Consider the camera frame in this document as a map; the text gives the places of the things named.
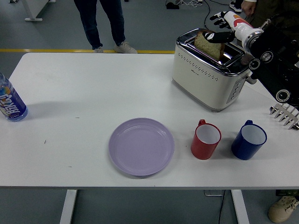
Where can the blue-label plastic water bottle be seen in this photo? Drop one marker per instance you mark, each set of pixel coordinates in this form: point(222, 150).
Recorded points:
point(12, 105)

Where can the purple round plate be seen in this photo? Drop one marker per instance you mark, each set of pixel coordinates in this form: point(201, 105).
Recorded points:
point(140, 147)

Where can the white table leg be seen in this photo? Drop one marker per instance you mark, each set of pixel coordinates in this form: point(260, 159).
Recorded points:
point(240, 207)
point(69, 207)

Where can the cream chrome two-slot toaster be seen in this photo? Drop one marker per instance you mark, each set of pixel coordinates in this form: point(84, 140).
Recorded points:
point(198, 81)

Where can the white background desk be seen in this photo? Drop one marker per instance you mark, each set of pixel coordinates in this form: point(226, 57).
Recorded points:
point(30, 11)

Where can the yellow floor tape line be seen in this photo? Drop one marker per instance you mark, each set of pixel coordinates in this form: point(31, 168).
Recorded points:
point(46, 50)

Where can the black table control panel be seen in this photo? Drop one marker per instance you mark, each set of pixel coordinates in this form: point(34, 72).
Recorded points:
point(286, 192)

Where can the person's beige shoe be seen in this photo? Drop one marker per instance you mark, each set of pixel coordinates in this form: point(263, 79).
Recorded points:
point(280, 210)

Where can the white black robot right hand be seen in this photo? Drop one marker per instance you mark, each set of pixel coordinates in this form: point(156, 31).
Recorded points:
point(243, 28)

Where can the grey under-table bracket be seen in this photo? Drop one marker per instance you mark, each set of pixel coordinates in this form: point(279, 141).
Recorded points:
point(211, 193)

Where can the silver metal toast rack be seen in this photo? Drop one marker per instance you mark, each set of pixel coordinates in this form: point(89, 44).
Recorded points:
point(283, 115)

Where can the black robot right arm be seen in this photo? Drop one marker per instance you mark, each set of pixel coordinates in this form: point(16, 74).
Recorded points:
point(275, 58)

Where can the person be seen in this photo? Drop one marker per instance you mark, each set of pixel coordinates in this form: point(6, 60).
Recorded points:
point(93, 23)
point(234, 5)
point(264, 11)

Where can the brown-crust bread slice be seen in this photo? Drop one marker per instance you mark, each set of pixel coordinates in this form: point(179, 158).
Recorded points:
point(208, 47)

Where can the grey toaster lever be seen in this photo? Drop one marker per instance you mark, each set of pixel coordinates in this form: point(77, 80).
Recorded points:
point(251, 81)

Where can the red enamel mug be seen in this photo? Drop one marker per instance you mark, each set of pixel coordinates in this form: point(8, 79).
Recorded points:
point(201, 149)

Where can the blue enamel mug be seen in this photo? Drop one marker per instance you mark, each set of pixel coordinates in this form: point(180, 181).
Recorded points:
point(243, 149)

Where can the white paper sheet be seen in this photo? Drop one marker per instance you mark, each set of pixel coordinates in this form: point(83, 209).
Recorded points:
point(259, 92)

